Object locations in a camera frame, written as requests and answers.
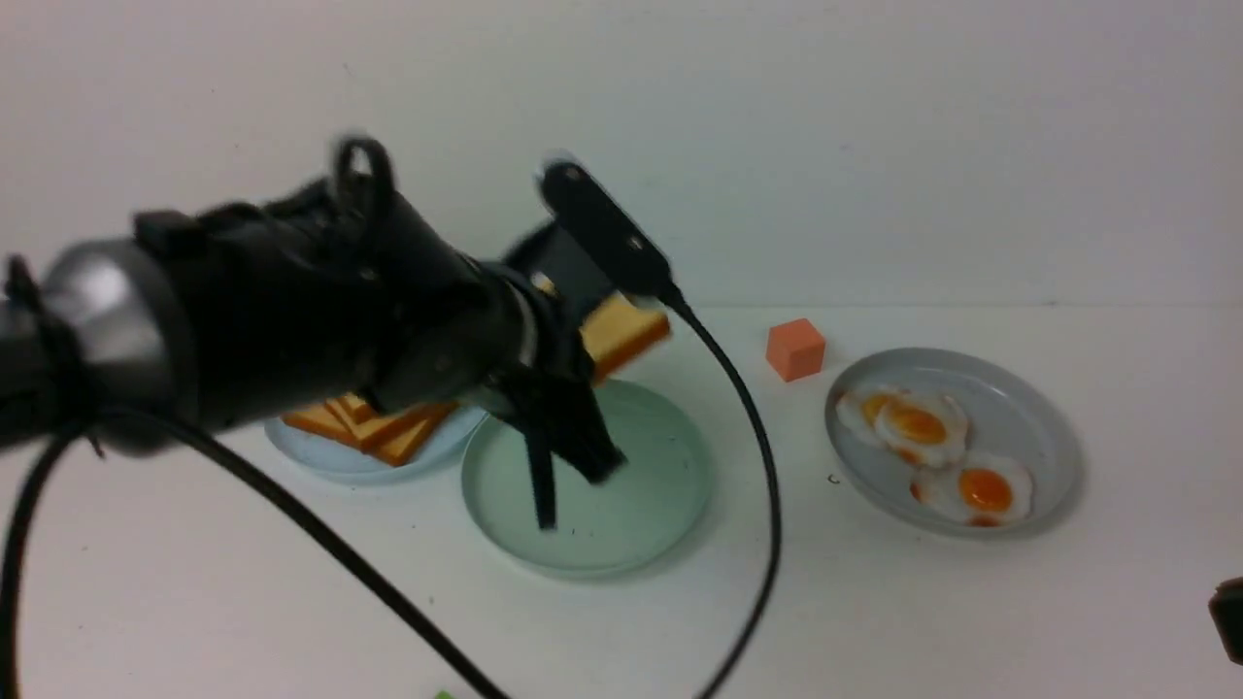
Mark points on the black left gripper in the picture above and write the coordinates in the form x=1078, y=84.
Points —
x=520, y=358

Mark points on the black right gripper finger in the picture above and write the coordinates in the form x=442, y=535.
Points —
x=1226, y=609

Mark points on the fried egg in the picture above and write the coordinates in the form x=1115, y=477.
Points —
x=859, y=408
x=925, y=430
x=982, y=490

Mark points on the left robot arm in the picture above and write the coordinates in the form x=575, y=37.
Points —
x=252, y=310

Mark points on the mint green plate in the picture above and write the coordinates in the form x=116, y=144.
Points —
x=644, y=511

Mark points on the light blue plate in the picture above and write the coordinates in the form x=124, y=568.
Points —
x=335, y=462

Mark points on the bottom stack toast slice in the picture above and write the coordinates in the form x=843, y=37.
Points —
x=315, y=420

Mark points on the stack toast slice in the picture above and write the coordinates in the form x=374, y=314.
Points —
x=368, y=431
x=315, y=420

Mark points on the middle stack toast slice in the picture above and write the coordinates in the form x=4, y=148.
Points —
x=368, y=431

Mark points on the orange foam cube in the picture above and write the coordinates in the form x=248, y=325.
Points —
x=795, y=349

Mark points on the grey plate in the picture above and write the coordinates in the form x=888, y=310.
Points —
x=1008, y=417

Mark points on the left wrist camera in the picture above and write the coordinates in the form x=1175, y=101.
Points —
x=589, y=247

